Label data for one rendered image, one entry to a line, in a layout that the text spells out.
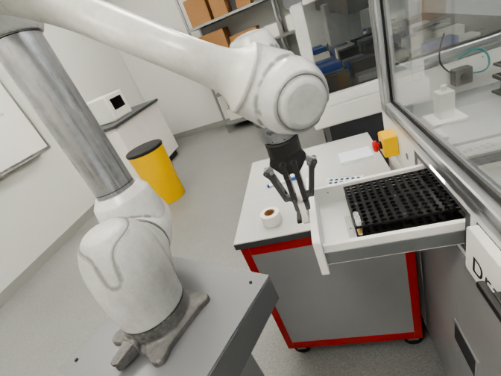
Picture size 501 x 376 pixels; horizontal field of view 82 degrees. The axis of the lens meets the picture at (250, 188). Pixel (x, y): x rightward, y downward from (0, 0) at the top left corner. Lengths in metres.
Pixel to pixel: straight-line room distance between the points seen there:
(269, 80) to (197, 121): 5.12
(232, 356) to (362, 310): 0.72
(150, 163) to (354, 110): 2.20
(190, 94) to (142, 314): 4.88
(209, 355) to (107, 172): 0.47
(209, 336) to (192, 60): 0.53
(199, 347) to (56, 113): 0.58
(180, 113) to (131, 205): 4.84
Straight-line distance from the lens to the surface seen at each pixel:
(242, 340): 0.70
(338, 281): 1.15
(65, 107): 0.76
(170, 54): 0.44
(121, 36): 0.50
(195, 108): 5.41
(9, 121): 3.96
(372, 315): 1.32
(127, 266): 0.62
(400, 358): 1.55
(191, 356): 0.68
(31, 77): 0.77
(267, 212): 1.03
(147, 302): 0.66
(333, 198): 0.90
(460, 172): 0.70
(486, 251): 0.63
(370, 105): 1.54
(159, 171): 3.20
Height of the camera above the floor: 1.37
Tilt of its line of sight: 28 degrees down
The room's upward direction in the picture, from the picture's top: 22 degrees counter-clockwise
